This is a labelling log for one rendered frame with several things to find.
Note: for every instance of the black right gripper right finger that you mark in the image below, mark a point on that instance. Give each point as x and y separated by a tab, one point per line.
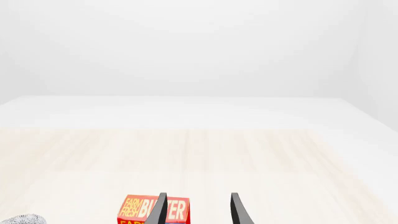
238	212

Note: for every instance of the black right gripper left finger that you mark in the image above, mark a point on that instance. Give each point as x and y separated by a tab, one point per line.
158	212

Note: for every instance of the patterned black and white bowl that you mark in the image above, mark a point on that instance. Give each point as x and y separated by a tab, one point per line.
25	219

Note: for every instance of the red butter box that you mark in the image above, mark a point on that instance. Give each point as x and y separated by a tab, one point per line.
136	207

